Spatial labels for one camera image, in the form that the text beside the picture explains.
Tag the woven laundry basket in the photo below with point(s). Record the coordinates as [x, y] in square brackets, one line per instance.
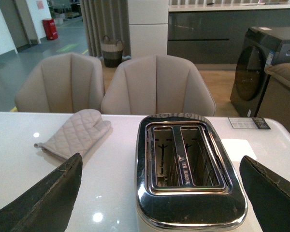
[112, 51]

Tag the grey quilted oven mitt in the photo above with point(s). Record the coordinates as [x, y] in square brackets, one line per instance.
[77, 135]

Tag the grey kitchen counter cabinet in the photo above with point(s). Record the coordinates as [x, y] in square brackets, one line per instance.
[214, 34]

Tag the beige chair left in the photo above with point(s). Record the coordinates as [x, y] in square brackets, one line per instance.
[65, 83]

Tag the white pillar cabinet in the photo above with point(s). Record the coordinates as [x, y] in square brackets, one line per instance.
[148, 27]

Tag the beige chair right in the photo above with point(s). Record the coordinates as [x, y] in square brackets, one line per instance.
[157, 84]

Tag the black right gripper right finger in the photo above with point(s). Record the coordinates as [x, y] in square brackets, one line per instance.
[269, 194]

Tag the beige curtain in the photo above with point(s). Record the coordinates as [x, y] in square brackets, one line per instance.
[105, 17]

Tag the dark grey washing machine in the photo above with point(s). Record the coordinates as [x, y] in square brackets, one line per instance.
[262, 47]

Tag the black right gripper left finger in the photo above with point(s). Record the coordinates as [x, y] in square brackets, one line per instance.
[48, 205]

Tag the beige cushioned seat edge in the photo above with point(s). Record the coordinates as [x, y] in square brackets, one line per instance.
[280, 72]

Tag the red bin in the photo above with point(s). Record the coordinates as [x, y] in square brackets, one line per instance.
[50, 29]

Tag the silver white two-slot toaster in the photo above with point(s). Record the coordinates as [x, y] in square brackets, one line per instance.
[184, 178]

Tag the black white label card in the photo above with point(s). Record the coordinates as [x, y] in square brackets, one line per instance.
[249, 123]

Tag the beige chair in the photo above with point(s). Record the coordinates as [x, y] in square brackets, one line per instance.
[157, 84]
[65, 83]

